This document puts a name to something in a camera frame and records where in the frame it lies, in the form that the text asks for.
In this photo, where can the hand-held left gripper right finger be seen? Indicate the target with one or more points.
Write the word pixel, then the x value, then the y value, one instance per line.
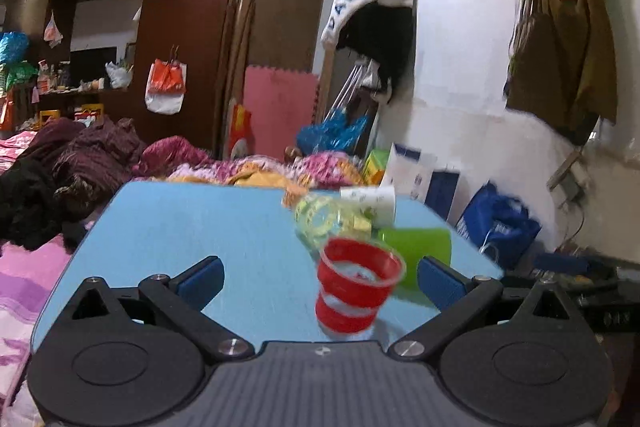
pixel 440 281

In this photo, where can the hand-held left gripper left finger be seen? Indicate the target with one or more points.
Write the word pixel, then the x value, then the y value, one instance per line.
pixel 202 279

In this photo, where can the red striped plastic cup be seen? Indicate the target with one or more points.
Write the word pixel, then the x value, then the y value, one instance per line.
pixel 356 289

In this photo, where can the green plastic cup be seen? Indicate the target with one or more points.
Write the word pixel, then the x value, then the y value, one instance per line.
pixel 422 252

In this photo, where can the white printed paper cup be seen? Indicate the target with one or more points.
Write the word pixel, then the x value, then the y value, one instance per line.
pixel 370 202

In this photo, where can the blue folding table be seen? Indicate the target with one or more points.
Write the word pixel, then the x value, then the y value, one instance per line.
pixel 170 237

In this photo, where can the blue shopping bag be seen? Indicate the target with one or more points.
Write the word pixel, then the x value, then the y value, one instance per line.
pixel 497 224

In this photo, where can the white and blue paper bag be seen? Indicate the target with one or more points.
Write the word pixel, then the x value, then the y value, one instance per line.
pixel 412 177

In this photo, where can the pile of clothes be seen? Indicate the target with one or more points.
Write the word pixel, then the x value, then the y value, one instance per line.
pixel 260 167

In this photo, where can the clear yellowish plastic bottle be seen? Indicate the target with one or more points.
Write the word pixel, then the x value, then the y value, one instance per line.
pixel 327 219

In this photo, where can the green carton box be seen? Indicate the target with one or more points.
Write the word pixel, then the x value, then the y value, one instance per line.
pixel 376 164

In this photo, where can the dark purple blanket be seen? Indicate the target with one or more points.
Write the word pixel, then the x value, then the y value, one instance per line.
pixel 85 154

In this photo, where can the pink striped bedsheet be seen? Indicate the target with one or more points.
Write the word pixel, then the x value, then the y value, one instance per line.
pixel 22 307

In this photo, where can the blue plastic bag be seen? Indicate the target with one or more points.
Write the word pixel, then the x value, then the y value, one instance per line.
pixel 332 132

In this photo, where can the pink foam mat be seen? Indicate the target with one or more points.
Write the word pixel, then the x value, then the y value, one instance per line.
pixel 280 112

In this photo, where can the black clothing pile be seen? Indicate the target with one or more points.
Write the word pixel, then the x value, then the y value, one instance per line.
pixel 27 204

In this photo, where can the white and orange hanging bag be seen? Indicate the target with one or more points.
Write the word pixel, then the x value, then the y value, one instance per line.
pixel 166 87

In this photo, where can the black hanging garment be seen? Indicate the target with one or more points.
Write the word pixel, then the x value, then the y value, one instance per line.
pixel 382 42

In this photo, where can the brown wooden wardrobe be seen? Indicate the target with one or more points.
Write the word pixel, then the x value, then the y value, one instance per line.
pixel 160 37

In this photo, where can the brown hanging bags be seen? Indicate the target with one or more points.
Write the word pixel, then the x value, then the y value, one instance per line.
pixel 562 52

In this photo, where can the brown wooden board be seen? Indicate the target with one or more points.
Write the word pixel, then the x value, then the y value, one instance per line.
pixel 287 14

